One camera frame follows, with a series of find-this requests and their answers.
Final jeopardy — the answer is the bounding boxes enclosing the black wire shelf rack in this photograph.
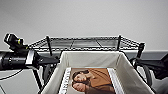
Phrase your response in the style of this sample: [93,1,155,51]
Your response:
[27,34,147,92]

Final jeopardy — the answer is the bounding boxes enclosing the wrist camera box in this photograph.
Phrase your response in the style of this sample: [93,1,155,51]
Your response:
[3,32,27,52]

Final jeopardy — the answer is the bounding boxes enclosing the pale woven basket dark spots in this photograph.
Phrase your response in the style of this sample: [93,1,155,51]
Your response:
[41,50,156,94]

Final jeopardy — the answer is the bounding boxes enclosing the flat box with portrait print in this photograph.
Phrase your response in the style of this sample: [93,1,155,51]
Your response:
[59,67,125,94]

